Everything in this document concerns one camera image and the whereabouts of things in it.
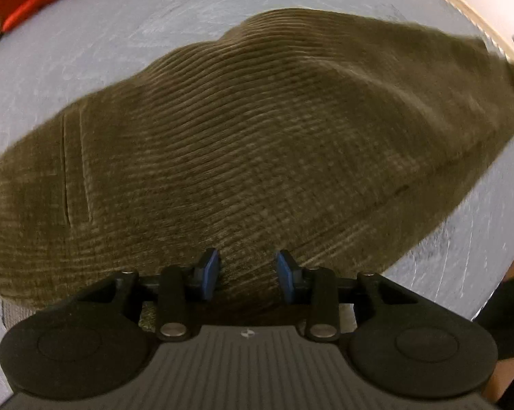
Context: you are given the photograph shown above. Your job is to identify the brown corduroy pants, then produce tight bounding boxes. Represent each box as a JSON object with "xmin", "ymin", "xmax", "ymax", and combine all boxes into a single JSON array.
[{"xmin": 0, "ymin": 8, "xmax": 514, "ymax": 338}]

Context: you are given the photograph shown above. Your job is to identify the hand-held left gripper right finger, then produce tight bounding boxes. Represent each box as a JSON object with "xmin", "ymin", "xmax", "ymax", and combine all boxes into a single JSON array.
[{"xmin": 274, "ymin": 249, "xmax": 418, "ymax": 343}]

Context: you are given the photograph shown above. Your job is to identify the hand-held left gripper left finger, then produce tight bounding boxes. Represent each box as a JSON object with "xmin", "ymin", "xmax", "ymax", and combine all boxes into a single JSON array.
[{"xmin": 71, "ymin": 248, "xmax": 220, "ymax": 343}]

